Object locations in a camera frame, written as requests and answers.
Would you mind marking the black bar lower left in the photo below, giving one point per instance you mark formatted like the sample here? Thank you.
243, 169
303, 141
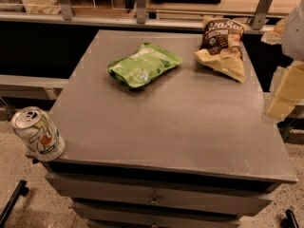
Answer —
21, 190

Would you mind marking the grey metal bracket left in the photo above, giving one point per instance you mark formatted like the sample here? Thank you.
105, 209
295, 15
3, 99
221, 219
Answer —
66, 9

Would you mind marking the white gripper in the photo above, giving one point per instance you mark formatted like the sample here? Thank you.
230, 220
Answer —
294, 33

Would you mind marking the brown sea salt chip bag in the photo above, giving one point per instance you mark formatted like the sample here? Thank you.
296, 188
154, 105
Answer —
220, 48

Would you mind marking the black bar lower right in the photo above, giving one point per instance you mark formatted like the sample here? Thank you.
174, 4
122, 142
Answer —
289, 221

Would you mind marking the grey metal bracket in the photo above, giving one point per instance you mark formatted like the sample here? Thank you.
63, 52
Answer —
262, 8
66, 9
141, 11

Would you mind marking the grey metal bracket middle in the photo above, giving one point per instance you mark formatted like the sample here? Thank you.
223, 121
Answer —
141, 11

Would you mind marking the top drawer with knob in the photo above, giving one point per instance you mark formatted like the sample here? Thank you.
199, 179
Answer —
87, 187

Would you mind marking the black bar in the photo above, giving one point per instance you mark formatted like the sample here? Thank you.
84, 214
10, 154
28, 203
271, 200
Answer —
289, 221
21, 190

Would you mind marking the grey drawer cabinet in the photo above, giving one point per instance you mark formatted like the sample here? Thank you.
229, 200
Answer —
191, 129

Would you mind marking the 7up soda can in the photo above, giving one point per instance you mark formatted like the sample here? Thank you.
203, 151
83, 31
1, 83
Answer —
41, 136

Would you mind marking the grey metal bracket right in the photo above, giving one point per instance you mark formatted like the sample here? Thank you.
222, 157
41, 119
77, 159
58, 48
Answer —
262, 8

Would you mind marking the drawer with knob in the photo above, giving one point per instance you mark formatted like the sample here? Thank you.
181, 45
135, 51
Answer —
148, 217
87, 187

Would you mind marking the grey bench left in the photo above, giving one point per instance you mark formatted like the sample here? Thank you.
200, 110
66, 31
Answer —
31, 87

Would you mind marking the green rice chip bag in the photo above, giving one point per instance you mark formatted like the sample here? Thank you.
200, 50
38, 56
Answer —
146, 64

